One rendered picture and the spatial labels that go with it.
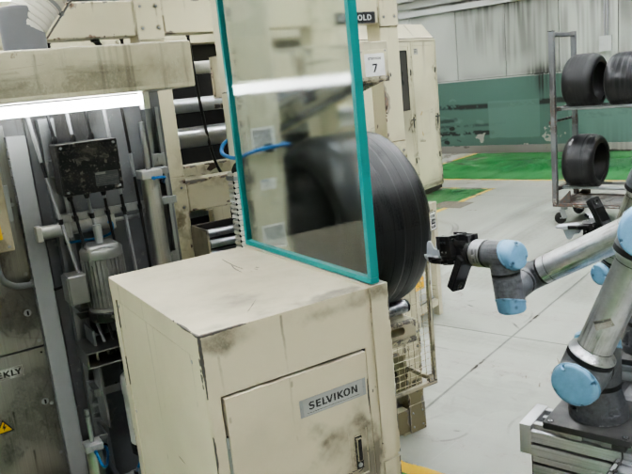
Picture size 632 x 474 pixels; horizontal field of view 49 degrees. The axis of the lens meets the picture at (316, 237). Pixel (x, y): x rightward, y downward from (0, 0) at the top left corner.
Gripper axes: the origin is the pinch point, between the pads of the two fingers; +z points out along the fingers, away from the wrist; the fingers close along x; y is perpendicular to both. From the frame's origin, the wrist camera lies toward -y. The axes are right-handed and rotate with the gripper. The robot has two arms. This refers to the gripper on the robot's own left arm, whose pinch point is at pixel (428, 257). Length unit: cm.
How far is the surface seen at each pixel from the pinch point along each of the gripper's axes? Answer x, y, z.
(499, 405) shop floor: -105, -102, 91
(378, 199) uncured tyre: 9.1, 19.1, 7.8
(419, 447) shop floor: -50, -103, 87
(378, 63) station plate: -29, 64, 48
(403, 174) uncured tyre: -3.3, 24.9, 10.1
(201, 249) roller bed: 41, 9, 75
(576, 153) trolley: -447, -4, 301
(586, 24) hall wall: -930, 182, 636
